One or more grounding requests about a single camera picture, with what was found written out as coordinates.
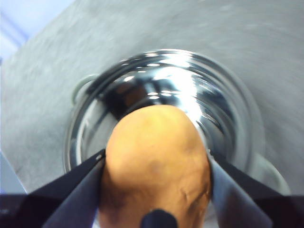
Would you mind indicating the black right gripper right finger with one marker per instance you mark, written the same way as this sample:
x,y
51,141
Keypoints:
x,y
240,190

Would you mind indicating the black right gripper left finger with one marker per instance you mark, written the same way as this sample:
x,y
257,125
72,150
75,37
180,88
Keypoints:
x,y
71,190

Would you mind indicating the brown potato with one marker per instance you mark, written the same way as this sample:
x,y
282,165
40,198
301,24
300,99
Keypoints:
x,y
154,161

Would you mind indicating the pale green electric cooking pot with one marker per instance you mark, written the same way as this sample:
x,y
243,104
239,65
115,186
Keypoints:
x,y
171,78

